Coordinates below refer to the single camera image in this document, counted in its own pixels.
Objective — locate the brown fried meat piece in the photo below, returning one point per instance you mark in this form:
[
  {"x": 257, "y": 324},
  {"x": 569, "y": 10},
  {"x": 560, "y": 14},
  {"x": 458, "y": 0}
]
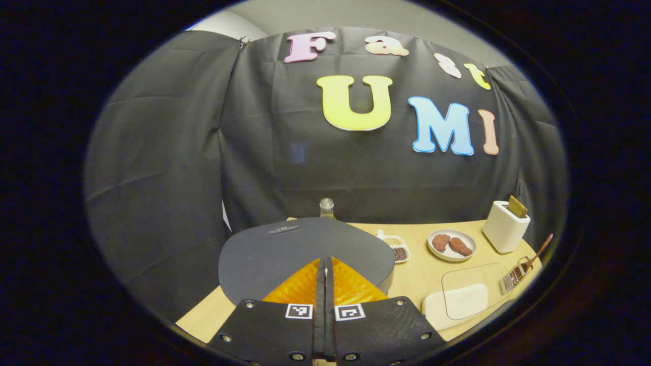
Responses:
[
  {"x": 441, "y": 242},
  {"x": 460, "y": 247}
]

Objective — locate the brown toast slice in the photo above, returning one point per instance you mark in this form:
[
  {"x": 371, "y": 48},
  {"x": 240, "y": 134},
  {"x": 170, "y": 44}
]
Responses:
[{"x": 517, "y": 207}]

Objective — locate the small clear glass bottle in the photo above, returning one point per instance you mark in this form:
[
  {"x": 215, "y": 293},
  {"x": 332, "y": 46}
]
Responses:
[{"x": 326, "y": 206}]

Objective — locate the black backdrop cloth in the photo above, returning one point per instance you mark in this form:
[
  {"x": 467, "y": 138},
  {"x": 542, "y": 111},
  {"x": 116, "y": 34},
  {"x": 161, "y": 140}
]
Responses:
[{"x": 168, "y": 168}]

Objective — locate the dark grey rice cooker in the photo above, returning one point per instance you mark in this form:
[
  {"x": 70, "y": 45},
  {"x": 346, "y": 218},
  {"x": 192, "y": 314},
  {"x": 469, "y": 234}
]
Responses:
[{"x": 305, "y": 244}]

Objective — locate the white toaster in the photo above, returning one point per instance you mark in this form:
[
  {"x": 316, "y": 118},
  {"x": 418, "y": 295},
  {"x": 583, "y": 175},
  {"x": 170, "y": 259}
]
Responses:
[{"x": 503, "y": 229}]

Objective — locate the pile of yellow soybeans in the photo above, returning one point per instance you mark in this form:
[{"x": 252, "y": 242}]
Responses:
[{"x": 394, "y": 241}]

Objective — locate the white divided bean dish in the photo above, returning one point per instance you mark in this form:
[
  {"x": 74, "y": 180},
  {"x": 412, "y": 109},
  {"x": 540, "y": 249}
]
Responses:
[{"x": 381, "y": 235}]

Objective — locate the pile of dark red beans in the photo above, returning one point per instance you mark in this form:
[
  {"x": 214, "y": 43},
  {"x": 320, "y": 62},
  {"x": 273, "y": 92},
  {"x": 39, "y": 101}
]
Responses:
[{"x": 400, "y": 253}]

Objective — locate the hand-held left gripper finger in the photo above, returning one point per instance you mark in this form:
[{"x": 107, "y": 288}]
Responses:
[
  {"x": 329, "y": 305},
  {"x": 321, "y": 305}
]

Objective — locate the round white plate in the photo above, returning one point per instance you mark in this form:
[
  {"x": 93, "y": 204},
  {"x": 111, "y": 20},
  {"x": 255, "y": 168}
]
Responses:
[{"x": 452, "y": 258}]

